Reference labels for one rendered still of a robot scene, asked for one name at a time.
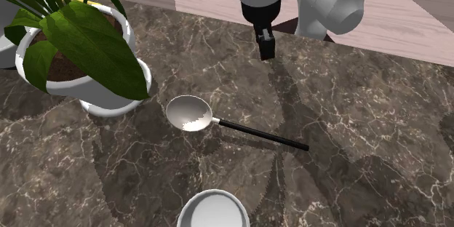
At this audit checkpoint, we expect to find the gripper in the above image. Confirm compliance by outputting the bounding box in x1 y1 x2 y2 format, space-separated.
240 0 283 62

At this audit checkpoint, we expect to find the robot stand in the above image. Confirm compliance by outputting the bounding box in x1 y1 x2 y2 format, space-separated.
272 16 335 44

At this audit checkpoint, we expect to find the white bowl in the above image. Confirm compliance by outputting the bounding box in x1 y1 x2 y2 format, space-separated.
176 188 251 227

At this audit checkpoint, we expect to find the green plant in white pot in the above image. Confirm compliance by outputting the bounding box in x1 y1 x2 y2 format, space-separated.
0 0 154 119

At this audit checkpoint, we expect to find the white round vessel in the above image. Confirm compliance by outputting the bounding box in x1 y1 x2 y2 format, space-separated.
0 0 23 70

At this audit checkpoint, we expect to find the silver ladle with black handle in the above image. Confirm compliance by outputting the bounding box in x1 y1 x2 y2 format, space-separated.
165 95 310 152

